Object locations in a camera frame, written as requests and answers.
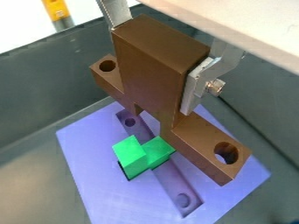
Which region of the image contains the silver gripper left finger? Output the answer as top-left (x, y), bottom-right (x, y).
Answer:
top-left (96, 0), bottom-right (132, 30)

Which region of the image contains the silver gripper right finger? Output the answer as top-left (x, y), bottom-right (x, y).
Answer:
top-left (180, 38), bottom-right (244, 116)

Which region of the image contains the brown T-shaped block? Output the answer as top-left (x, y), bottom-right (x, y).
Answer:
top-left (89, 15), bottom-right (251, 186)

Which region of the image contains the purple base board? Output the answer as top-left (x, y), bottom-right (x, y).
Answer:
top-left (56, 102), bottom-right (271, 224)

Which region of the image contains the yellow post in background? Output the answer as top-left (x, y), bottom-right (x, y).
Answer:
top-left (41, 0), bottom-right (73, 32)

